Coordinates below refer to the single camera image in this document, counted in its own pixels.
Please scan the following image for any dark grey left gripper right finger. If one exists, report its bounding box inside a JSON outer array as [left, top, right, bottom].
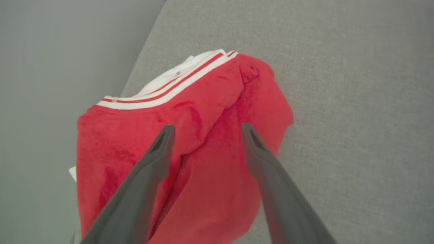
[[240, 123, 337, 244]]

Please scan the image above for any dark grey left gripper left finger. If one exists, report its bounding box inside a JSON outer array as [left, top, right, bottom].
[[80, 124, 176, 244]]

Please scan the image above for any red garment with white trim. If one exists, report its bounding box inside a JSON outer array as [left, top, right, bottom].
[[68, 49, 294, 244]]

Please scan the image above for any grey fabric sofa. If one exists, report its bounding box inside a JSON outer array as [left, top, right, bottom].
[[73, 0, 434, 244]]

